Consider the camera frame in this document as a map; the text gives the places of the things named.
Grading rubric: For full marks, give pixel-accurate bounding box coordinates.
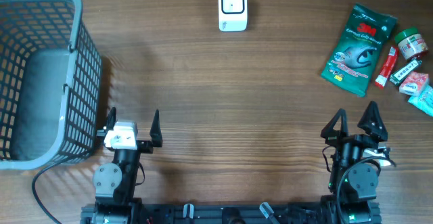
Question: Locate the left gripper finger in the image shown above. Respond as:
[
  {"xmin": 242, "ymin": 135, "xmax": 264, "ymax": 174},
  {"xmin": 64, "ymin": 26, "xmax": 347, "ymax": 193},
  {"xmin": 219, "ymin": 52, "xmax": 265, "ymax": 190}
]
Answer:
[
  {"xmin": 150, "ymin": 110, "xmax": 163, "ymax": 147},
  {"xmin": 103, "ymin": 107, "xmax": 116, "ymax": 131}
]

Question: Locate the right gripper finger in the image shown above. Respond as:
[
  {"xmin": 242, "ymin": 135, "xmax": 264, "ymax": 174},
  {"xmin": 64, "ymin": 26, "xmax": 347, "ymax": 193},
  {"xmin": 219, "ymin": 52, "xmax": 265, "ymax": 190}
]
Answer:
[
  {"xmin": 320, "ymin": 108, "xmax": 349, "ymax": 141},
  {"xmin": 357, "ymin": 101, "xmax": 388, "ymax": 141}
]

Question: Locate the red toothpaste tube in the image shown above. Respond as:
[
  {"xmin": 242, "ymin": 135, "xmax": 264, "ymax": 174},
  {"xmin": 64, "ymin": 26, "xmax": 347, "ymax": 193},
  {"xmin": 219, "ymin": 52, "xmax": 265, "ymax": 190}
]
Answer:
[{"xmin": 375, "ymin": 45, "xmax": 398, "ymax": 89}]

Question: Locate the red white small packet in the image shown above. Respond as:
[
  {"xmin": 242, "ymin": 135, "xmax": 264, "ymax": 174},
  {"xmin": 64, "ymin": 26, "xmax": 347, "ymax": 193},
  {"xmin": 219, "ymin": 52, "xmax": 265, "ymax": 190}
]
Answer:
[{"xmin": 399, "ymin": 72, "xmax": 430, "ymax": 96}]

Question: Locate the light green wipes packet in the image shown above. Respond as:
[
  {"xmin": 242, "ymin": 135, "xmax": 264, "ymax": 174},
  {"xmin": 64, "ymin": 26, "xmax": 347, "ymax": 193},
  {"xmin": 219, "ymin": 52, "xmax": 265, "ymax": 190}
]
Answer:
[{"xmin": 408, "ymin": 85, "xmax": 433, "ymax": 116}]

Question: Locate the green 3M gloves package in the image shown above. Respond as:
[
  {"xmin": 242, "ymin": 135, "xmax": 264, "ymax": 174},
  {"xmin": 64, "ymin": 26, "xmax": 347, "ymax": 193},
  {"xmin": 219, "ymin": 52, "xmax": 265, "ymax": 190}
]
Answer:
[{"xmin": 321, "ymin": 3, "xmax": 397, "ymax": 97}]

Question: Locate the green lid plastic jar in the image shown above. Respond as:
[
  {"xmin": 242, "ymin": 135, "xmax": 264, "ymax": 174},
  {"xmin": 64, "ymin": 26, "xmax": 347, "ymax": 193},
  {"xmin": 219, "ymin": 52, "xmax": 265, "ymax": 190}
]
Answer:
[{"xmin": 394, "ymin": 27, "xmax": 428, "ymax": 62}]

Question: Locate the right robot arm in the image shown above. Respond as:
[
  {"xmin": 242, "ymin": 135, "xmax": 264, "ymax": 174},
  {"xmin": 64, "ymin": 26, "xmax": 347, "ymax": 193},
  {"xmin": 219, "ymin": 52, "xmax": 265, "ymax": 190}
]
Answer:
[{"xmin": 320, "ymin": 101, "xmax": 396, "ymax": 223}]

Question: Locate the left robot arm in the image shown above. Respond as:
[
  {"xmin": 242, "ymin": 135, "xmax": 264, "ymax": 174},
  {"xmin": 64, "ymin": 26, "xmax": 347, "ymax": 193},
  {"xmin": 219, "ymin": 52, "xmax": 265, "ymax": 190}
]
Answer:
[{"xmin": 81, "ymin": 108, "xmax": 163, "ymax": 224}]

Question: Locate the grey plastic shopping basket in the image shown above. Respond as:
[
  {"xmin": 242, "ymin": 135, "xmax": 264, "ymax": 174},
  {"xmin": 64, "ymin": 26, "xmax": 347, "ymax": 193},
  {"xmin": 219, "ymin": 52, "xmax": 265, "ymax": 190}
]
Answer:
[{"xmin": 1, "ymin": 0, "xmax": 103, "ymax": 170}]

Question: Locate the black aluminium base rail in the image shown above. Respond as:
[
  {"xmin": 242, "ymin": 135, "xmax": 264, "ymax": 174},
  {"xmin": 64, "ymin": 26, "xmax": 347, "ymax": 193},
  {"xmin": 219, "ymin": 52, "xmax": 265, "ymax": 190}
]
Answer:
[{"xmin": 80, "ymin": 202, "xmax": 382, "ymax": 224}]

